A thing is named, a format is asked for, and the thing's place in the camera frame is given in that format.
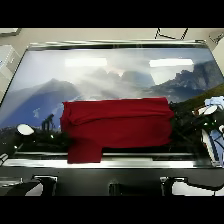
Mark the silver frame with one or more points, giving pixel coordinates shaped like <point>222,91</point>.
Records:
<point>133,164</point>

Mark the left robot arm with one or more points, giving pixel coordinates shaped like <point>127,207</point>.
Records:
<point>24,130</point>

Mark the red T-shirt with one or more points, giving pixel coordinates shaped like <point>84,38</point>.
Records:
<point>120,121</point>

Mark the light blue garment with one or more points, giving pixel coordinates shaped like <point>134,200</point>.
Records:
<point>215,101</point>

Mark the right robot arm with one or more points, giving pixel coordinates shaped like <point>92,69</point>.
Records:
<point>209,110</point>

